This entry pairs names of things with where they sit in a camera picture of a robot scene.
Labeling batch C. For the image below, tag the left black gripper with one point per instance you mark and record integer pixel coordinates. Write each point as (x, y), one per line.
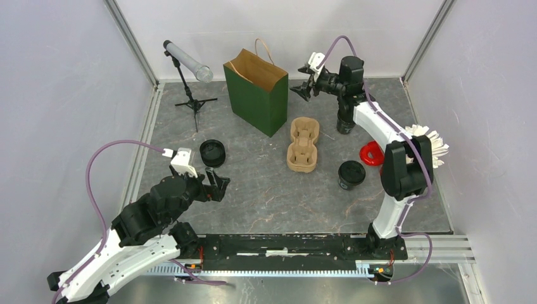
(217, 189)

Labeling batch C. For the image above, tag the black tripod stand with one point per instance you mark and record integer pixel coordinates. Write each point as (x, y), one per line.
(194, 104)

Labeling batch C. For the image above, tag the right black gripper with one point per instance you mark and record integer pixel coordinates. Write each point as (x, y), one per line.
(302, 92)

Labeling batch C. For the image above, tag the red mug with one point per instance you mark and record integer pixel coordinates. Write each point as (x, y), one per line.
(372, 155)

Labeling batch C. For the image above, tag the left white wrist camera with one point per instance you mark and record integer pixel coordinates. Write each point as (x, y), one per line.
(181, 161)

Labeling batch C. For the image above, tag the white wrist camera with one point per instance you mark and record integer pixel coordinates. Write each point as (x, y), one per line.
(316, 62)
(181, 161)

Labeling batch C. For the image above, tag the cardboard cup carrier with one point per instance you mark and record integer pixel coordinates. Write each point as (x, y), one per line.
(302, 154)

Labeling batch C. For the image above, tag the grey tube on stand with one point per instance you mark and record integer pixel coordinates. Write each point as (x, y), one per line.
(201, 72)

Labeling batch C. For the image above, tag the stack of black lids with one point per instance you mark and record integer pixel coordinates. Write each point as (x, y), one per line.
(212, 153)

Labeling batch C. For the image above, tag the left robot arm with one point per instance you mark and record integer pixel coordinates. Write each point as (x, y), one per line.
(145, 233)

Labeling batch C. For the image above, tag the green paper bag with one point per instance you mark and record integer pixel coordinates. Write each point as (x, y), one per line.
(258, 89)

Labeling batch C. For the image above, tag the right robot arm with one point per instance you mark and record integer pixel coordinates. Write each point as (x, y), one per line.
(407, 170)

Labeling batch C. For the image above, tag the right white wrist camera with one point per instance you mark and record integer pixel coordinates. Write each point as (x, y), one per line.
(316, 62)

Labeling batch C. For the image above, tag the black paper coffee cup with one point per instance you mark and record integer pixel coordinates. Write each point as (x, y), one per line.
(351, 176)

